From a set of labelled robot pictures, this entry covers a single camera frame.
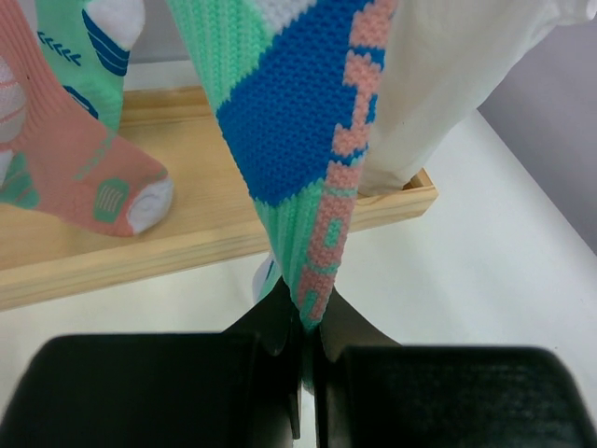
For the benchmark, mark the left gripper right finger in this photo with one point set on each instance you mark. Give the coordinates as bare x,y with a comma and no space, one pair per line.
371,391

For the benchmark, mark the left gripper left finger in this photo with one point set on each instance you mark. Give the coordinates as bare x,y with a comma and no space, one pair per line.
236,388

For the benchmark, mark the mint green sock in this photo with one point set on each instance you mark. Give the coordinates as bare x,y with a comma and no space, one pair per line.
294,88
88,47

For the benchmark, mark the pink sock rear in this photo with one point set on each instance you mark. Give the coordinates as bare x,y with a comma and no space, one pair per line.
57,159

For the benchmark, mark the white cloth garment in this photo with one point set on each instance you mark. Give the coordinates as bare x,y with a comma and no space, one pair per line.
443,60

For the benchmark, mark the wooden clothes rack frame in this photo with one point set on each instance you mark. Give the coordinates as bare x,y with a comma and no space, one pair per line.
212,217

